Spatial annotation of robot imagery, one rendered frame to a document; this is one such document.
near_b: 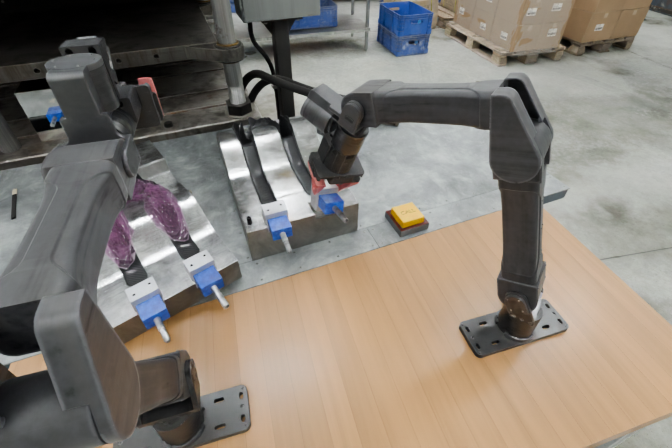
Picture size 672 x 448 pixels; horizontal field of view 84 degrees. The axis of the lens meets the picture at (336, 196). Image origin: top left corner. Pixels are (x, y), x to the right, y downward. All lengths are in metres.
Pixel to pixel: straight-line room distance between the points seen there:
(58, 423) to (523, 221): 0.57
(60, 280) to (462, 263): 0.75
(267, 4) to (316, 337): 1.17
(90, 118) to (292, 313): 0.49
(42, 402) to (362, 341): 0.52
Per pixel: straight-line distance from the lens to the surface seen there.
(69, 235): 0.37
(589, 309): 0.93
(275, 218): 0.81
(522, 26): 4.47
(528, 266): 0.67
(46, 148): 1.57
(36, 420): 0.35
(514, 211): 0.61
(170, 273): 0.83
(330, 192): 0.81
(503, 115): 0.52
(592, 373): 0.84
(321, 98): 0.67
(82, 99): 0.50
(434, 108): 0.57
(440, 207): 1.02
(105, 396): 0.33
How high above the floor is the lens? 1.45
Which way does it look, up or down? 40 degrees down
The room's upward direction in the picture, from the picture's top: straight up
